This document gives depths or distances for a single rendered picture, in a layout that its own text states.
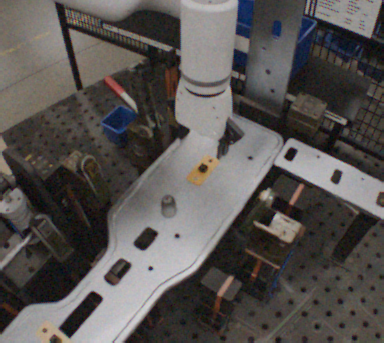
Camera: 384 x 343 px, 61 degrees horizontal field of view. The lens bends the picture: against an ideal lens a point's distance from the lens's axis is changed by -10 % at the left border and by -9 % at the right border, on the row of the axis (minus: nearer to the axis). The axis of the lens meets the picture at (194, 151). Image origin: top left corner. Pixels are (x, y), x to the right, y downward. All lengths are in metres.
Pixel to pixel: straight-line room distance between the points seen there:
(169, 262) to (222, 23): 0.43
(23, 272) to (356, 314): 0.84
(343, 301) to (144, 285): 0.58
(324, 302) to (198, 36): 0.77
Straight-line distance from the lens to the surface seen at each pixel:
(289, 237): 0.68
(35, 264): 0.79
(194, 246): 0.70
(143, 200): 0.76
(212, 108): 0.61
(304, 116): 0.88
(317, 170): 0.85
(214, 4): 0.51
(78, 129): 1.37
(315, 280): 1.05
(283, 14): 0.80
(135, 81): 0.72
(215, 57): 0.55
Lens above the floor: 1.63
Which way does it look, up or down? 49 degrees down
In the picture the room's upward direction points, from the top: straight up
